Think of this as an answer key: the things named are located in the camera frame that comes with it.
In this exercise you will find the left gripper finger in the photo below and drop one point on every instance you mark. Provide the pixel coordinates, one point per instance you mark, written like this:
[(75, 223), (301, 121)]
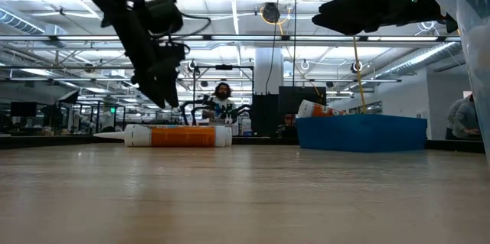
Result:
[(153, 93), (171, 89)]

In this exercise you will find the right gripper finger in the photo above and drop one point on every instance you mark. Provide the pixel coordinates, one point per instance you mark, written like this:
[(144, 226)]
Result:
[(348, 14)]

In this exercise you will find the orange sealant tube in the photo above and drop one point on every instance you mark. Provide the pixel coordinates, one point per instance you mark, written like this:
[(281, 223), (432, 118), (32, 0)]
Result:
[(183, 137), (319, 110)]

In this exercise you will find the black background robot arms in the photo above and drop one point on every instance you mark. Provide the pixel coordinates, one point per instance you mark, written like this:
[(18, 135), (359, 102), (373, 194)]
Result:
[(199, 107)]

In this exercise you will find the person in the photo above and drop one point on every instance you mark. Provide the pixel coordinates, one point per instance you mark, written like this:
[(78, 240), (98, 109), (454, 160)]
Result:
[(223, 93), (463, 118)]

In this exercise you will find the clear plastic bin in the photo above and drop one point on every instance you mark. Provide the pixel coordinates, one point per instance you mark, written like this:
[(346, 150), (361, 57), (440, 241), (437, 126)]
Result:
[(474, 45)]

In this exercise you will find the black cabinet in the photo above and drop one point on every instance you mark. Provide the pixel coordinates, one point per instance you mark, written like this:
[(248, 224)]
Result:
[(264, 116)]

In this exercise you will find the white pillar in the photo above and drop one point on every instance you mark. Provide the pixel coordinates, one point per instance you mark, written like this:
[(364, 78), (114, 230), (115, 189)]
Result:
[(268, 72)]

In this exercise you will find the black monitor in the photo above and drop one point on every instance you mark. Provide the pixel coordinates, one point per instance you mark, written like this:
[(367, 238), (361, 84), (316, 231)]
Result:
[(294, 98)]

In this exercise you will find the blue plastic bin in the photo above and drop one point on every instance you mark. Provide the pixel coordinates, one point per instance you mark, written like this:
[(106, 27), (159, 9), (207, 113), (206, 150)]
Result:
[(360, 133)]

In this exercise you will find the small dark monitor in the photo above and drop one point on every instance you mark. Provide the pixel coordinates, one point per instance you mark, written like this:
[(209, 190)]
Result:
[(23, 109)]

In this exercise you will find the black metal frame stand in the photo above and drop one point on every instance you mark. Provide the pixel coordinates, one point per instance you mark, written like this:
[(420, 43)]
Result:
[(194, 83)]

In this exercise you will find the silver ventilation duct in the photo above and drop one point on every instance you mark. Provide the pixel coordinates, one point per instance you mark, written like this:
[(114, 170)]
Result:
[(421, 58)]

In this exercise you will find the black table frame rail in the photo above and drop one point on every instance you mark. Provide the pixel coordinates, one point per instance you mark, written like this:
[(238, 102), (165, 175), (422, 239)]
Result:
[(46, 141)]

